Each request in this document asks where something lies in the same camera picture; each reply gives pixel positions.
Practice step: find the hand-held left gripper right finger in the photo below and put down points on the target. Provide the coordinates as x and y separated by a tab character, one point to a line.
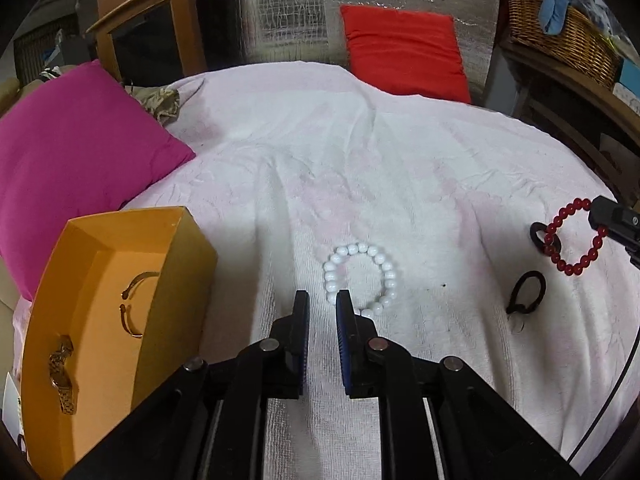
344	330

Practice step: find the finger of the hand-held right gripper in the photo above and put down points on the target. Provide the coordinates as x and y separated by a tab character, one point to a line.
617	220

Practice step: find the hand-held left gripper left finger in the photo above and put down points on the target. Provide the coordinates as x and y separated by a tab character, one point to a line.
303	330

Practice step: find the gold bangle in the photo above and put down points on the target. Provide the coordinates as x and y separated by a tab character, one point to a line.
131	285

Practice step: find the orange cardboard box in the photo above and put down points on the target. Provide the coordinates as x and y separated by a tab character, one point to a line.
90	305

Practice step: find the gold watch band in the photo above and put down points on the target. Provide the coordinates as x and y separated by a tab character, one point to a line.
62	375

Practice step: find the wooden table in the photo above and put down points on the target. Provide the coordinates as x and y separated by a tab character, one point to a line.
575	105

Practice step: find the white blanket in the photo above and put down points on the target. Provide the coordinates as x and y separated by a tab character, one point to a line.
380	160

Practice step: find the wicker basket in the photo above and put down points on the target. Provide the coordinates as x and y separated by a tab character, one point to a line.
565	45

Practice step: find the blue cloth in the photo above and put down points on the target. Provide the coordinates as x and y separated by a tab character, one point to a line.
557	2

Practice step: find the patterned beige cloth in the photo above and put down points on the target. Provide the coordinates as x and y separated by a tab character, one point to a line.
162	102

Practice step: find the red pillow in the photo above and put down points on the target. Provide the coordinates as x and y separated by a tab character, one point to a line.
405	50

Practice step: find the pink pillow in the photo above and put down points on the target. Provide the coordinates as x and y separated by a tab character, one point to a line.
75	160

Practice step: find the silver foil insulation mat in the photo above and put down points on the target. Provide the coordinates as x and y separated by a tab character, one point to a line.
290	5

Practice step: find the wooden glass-door cabinet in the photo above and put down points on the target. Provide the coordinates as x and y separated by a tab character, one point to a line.
145	35

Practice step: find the beige sofa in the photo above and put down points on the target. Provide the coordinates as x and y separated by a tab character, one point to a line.
10	95

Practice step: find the dark wicker drawer unit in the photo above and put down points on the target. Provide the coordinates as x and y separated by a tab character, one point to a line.
37	52

